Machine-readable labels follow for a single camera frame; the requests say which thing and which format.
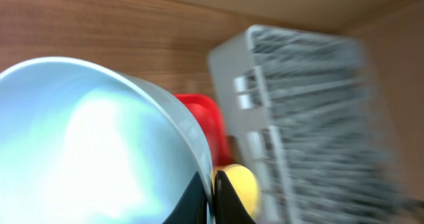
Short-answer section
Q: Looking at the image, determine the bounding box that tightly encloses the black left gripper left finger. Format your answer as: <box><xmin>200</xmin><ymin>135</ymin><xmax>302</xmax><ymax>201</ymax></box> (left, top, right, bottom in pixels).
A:
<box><xmin>163</xmin><ymin>172</ymin><xmax>207</xmax><ymax>224</ymax></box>

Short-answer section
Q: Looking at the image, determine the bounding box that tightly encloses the yellow plastic cup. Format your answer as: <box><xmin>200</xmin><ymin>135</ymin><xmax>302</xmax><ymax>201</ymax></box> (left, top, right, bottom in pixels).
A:
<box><xmin>213</xmin><ymin>164</ymin><xmax>261</xmax><ymax>219</ymax></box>

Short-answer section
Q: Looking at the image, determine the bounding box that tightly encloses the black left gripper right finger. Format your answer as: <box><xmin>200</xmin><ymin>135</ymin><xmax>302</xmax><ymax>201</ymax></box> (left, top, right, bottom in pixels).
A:
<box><xmin>214</xmin><ymin>171</ymin><xmax>256</xmax><ymax>224</ymax></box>

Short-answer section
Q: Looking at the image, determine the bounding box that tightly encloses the light blue bowl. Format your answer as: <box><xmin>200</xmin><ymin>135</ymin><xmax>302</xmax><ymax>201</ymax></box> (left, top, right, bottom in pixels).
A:
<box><xmin>1</xmin><ymin>57</ymin><xmax>213</xmax><ymax>223</ymax></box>

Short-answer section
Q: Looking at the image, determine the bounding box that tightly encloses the red plastic tray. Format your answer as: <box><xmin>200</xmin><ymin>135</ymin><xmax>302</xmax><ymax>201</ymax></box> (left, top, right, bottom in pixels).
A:
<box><xmin>176</xmin><ymin>93</ymin><xmax>233</xmax><ymax>166</ymax></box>

